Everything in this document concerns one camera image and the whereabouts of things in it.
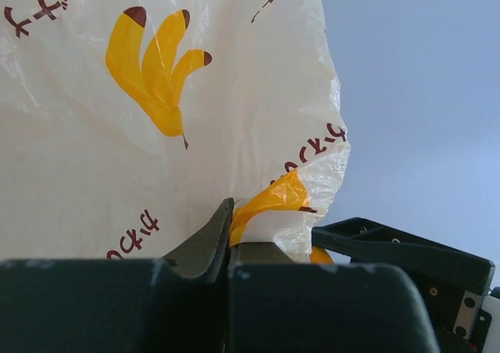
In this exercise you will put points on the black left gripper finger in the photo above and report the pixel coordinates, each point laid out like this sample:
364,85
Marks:
173,303

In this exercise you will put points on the translucent orange banana-print bag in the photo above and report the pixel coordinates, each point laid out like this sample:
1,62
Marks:
124,124

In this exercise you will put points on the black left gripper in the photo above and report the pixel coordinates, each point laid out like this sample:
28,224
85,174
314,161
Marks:
278,305

